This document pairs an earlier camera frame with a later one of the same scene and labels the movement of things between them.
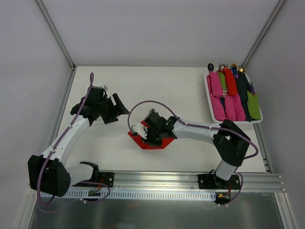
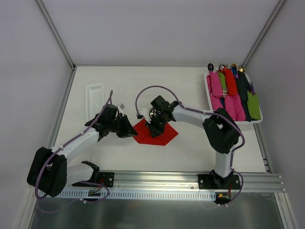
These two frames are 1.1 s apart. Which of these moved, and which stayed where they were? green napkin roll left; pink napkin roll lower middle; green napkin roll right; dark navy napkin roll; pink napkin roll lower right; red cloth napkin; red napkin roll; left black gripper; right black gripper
Moved: red cloth napkin; right black gripper; left black gripper
Stayed: green napkin roll left; pink napkin roll lower right; green napkin roll right; pink napkin roll lower middle; red napkin roll; dark navy napkin roll
